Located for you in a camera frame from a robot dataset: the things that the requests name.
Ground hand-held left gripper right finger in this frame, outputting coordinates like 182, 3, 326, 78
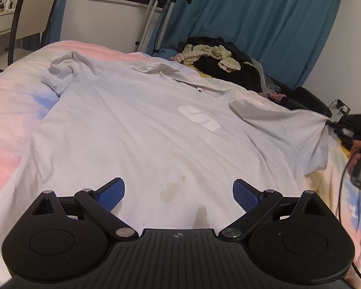
219, 179, 327, 243

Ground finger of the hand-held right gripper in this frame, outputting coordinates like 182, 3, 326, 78
325, 117, 349, 137

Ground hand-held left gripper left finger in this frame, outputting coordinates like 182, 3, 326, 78
32, 177, 139, 243

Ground white t-shirt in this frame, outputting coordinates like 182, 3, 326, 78
0, 50, 333, 280

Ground pile of dark clothes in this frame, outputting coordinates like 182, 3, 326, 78
177, 36, 285, 97

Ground person's right hand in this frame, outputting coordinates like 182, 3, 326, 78
349, 141, 361, 191

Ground black armchair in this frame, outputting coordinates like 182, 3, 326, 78
265, 75, 333, 118

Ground wide blue curtain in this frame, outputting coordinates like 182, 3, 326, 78
152, 0, 345, 91

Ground pastel pink blue blanket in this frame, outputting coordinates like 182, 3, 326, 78
0, 40, 361, 289

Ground pale green fluffy garment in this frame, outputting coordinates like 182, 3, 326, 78
171, 44, 242, 73

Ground standing garment steamer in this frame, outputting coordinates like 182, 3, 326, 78
135, 0, 193, 58

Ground narrow blue curtain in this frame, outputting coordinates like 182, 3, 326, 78
34, 0, 74, 47

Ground dark wall socket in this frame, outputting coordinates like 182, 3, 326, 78
329, 99, 351, 118

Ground white chair with dark frame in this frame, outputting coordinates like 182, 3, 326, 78
0, 0, 61, 80

